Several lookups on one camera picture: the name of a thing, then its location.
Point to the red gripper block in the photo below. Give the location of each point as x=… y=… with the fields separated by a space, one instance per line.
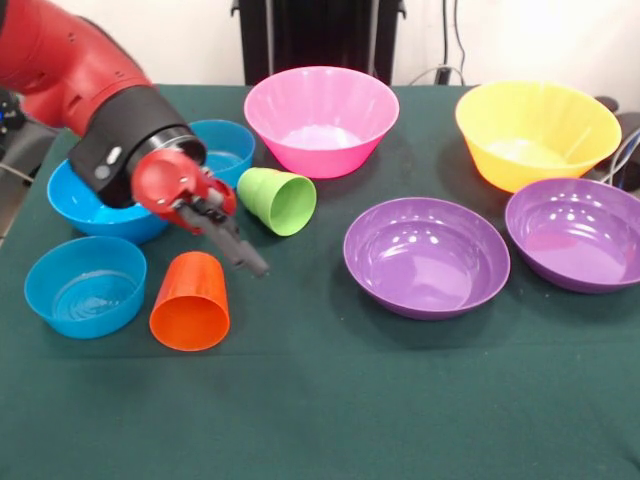
x=165 y=182

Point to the green cup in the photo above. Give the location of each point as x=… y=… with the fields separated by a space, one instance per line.
x=270 y=200

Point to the orange cup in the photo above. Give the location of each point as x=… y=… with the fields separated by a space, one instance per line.
x=192 y=300

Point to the pink bowl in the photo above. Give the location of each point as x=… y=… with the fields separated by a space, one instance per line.
x=325 y=140

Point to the purple bowl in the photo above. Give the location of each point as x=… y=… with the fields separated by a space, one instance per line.
x=575 y=240
x=425 y=265

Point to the yellow bowl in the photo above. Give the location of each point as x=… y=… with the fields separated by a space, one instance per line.
x=540 y=135

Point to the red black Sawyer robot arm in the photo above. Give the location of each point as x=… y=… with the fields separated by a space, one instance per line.
x=75 y=75

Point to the small blue bowl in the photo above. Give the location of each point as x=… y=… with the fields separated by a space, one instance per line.
x=230 y=145
x=85 y=290

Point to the large blue bowl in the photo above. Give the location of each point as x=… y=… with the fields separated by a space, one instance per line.
x=75 y=210

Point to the dark green tablecloth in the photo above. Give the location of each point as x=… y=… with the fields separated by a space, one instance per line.
x=370 y=400

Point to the black grey equipment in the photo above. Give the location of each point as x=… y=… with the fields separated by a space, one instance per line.
x=25 y=145

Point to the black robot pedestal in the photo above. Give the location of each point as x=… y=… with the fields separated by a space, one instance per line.
x=320 y=35

